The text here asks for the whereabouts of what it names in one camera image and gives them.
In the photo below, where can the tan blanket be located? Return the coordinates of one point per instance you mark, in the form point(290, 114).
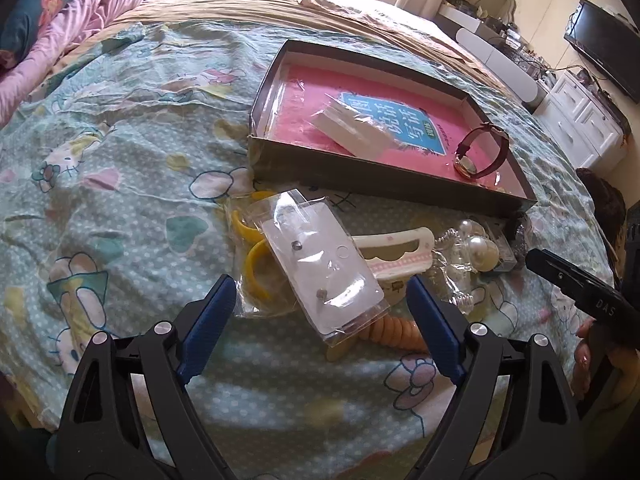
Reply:
point(250, 5)

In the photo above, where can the pink quilt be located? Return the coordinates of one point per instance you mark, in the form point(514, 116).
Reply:
point(75, 20)

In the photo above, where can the scalloped vanity mirror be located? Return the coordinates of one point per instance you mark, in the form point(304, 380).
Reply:
point(497, 2)

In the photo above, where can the white padded bed footboard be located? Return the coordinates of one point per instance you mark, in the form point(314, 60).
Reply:
point(500, 60)

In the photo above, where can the person's right hand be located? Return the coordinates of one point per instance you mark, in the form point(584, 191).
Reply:
point(582, 357)

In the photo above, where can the white drawer dresser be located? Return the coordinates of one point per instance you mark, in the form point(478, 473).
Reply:
point(580, 110)

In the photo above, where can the dark shallow cardboard box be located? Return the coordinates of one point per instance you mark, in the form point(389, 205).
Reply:
point(350, 180)

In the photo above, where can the dark brown basket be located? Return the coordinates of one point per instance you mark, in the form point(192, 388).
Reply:
point(600, 200)

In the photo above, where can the small clear jewelry packet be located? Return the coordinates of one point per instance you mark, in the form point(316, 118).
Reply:
point(505, 252)

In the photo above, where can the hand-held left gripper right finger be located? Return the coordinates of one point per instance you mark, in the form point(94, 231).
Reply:
point(432, 320)

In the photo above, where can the teal cartoon printed bedsheet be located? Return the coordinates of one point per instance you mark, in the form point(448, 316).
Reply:
point(125, 185)

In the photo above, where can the white card pack in plastic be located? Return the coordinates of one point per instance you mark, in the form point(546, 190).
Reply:
point(350, 130)

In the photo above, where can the earring card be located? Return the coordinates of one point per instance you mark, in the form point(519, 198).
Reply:
point(320, 260)

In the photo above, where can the dark blue printed pillow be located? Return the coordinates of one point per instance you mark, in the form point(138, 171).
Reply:
point(25, 15)

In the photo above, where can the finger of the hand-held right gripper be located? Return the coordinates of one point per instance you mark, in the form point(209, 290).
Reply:
point(555, 272)

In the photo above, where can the white cluttered vanity table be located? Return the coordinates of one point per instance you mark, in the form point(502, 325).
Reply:
point(460, 12)

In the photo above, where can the pink book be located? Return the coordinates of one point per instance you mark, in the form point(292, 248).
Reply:
point(310, 105)

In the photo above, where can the black flat television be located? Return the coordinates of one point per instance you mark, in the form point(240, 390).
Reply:
point(605, 45)

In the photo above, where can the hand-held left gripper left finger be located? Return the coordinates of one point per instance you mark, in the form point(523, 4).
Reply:
point(210, 320)

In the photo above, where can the cream hair claw clip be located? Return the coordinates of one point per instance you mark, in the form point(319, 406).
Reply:
point(395, 240)

